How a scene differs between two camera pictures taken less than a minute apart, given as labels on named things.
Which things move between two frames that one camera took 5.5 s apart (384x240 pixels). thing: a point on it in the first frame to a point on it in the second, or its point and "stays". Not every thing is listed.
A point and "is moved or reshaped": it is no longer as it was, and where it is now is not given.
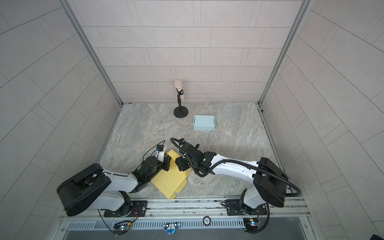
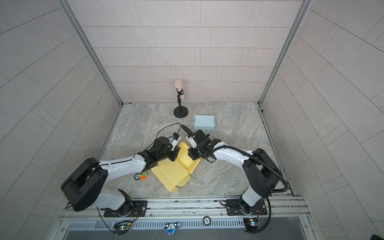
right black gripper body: (182, 163) to (194, 153)
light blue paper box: (204, 122) stays
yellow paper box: (173, 181) is moved or reshaped
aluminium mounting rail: (208, 210) stays
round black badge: (207, 221) stays
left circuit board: (123, 226) stays
